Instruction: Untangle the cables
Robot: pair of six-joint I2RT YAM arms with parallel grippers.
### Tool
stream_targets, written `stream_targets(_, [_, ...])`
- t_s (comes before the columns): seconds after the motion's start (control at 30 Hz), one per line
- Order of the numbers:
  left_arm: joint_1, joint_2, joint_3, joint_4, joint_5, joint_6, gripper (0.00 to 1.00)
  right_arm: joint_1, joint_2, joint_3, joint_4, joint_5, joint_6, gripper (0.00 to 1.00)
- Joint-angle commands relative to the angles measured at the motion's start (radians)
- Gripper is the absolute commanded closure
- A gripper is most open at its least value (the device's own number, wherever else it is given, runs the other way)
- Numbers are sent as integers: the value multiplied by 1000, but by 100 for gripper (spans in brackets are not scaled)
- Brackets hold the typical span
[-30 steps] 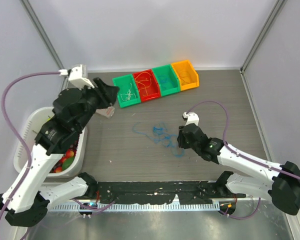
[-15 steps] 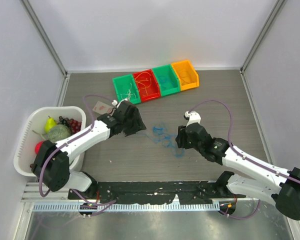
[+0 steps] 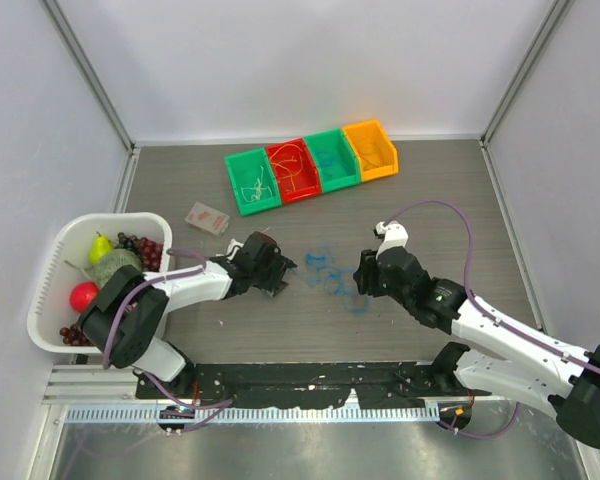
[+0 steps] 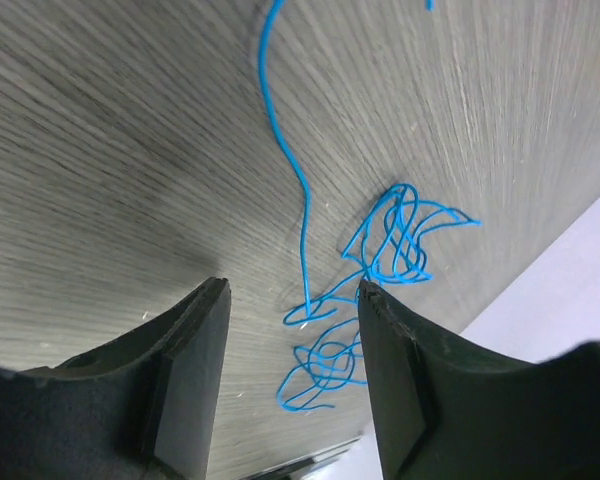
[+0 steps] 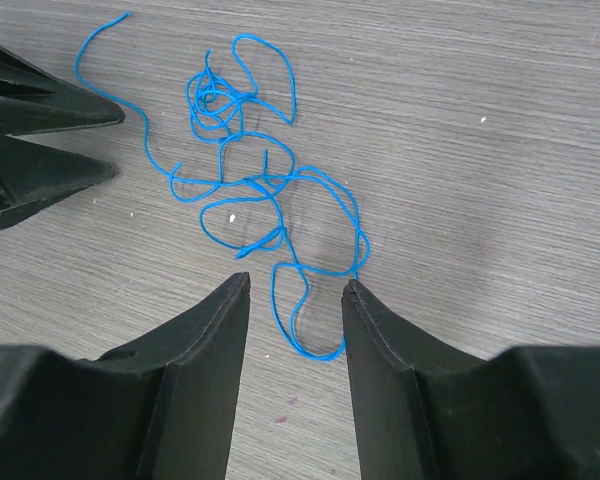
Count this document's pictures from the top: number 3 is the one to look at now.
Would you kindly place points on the orange bin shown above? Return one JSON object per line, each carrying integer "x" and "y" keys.
{"x": 376, "y": 154}

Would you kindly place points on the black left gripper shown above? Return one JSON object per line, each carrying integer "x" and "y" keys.
{"x": 275, "y": 283}

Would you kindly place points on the green pear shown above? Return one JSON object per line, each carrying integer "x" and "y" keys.
{"x": 101, "y": 246}

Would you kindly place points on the red grape bunch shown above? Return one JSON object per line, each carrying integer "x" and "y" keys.
{"x": 73, "y": 336}

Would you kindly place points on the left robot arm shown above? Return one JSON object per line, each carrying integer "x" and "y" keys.
{"x": 123, "y": 319}

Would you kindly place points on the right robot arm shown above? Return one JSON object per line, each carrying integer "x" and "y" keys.
{"x": 494, "y": 353}

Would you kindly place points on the white cable duct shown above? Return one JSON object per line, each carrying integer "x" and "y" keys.
{"x": 164, "y": 413}

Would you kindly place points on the green bin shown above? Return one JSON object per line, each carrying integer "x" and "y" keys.
{"x": 335, "y": 160}
{"x": 253, "y": 182}

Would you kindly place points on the left green bin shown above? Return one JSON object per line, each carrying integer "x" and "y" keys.
{"x": 253, "y": 182}

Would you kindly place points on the green melon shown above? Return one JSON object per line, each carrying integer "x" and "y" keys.
{"x": 110, "y": 263}

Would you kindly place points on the small card box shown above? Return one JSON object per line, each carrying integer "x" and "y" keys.
{"x": 207, "y": 219}

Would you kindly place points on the red apple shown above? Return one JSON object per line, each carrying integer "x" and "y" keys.
{"x": 82, "y": 295}

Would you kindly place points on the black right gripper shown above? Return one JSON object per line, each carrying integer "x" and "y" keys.
{"x": 365, "y": 275}

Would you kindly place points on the dark grape bunch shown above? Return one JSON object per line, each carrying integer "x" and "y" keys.
{"x": 147, "y": 251}

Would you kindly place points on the white plastic basket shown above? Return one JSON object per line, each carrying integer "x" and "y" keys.
{"x": 50, "y": 309}

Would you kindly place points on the red bin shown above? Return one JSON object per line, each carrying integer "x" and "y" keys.
{"x": 295, "y": 171}

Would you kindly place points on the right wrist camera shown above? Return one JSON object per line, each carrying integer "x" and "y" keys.
{"x": 391, "y": 235}

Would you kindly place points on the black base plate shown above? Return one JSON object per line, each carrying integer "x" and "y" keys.
{"x": 315, "y": 386}

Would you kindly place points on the right green bin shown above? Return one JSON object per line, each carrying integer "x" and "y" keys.
{"x": 335, "y": 160}

